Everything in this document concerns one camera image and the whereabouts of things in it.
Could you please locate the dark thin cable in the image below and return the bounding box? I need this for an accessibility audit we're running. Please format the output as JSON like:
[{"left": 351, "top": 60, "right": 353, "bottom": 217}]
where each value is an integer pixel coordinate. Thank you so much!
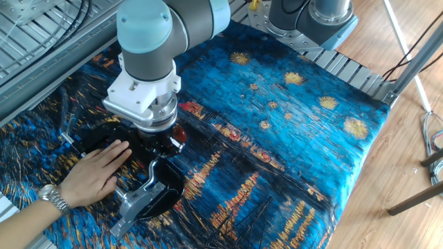
[{"left": 382, "top": 10, "right": 443, "bottom": 83}]

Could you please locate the silver metal wristwatch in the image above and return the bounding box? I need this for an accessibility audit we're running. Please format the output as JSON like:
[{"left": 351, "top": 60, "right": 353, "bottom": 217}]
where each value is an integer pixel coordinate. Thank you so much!
[{"left": 37, "top": 183, "right": 71, "bottom": 214}]

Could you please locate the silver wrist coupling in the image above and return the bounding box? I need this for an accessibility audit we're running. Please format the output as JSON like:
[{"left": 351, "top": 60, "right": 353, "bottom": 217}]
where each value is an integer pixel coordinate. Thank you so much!
[{"left": 136, "top": 93, "right": 179, "bottom": 134}]

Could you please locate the silver lever with red handle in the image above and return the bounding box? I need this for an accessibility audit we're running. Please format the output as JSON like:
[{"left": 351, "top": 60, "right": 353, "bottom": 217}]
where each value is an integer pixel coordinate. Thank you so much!
[{"left": 139, "top": 124, "right": 188, "bottom": 191}]

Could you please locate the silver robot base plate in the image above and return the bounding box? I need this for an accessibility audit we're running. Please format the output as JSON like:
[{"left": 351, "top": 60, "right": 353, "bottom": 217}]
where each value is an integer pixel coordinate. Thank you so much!
[{"left": 247, "top": 1, "right": 333, "bottom": 55}]

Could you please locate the grey wire bundle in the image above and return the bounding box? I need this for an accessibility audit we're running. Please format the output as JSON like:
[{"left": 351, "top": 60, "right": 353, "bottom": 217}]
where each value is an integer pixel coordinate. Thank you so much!
[{"left": 420, "top": 110, "right": 443, "bottom": 187}]

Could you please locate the black cable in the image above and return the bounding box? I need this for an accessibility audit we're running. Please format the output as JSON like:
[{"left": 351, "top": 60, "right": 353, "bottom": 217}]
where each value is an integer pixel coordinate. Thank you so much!
[{"left": 51, "top": 0, "right": 93, "bottom": 49}]

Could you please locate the black C-clamp with silver head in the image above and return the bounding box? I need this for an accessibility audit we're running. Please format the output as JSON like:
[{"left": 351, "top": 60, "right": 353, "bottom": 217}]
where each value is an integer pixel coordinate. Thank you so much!
[{"left": 60, "top": 113, "right": 186, "bottom": 239}]

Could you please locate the white thin rod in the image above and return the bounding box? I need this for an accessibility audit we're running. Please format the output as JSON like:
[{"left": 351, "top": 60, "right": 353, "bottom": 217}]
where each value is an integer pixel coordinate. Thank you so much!
[{"left": 382, "top": 0, "right": 433, "bottom": 113}]

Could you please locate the grey aluminium side rail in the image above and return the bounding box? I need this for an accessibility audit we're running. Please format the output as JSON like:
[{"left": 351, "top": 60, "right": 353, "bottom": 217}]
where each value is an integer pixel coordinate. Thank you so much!
[{"left": 0, "top": 3, "right": 125, "bottom": 127}]

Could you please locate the aluminium frame post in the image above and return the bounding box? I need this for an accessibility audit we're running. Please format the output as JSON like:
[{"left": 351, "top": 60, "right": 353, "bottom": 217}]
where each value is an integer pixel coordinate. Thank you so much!
[{"left": 381, "top": 20, "right": 443, "bottom": 107}]

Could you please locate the dark brown furniture leg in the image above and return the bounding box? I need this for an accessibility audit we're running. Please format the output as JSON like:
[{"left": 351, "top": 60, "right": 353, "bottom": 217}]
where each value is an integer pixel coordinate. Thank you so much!
[
  {"left": 420, "top": 147, "right": 443, "bottom": 168},
  {"left": 387, "top": 180, "right": 443, "bottom": 217}
]

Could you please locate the person's bare forearm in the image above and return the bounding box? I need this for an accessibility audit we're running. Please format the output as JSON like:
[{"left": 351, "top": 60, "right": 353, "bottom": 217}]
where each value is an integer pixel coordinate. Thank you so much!
[{"left": 0, "top": 196, "right": 59, "bottom": 249}]

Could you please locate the person's bare hand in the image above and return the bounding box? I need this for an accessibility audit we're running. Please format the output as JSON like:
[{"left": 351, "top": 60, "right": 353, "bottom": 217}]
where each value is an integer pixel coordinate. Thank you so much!
[{"left": 57, "top": 139, "right": 134, "bottom": 209}]

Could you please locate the silver mounting plate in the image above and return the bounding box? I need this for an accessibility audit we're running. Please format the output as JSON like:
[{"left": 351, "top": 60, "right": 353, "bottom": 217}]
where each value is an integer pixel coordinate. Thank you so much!
[{"left": 0, "top": 0, "right": 66, "bottom": 27}]

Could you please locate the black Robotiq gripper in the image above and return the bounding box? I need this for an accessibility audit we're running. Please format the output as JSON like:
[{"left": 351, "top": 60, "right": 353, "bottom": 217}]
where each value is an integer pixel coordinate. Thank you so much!
[{"left": 136, "top": 124, "right": 186, "bottom": 158}]

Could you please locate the blue starry painting print cloth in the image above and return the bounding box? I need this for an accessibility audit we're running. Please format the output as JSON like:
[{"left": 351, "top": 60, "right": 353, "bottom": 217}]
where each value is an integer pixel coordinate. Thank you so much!
[{"left": 0, "top": 19, "right": 392, "bottom": 249}]

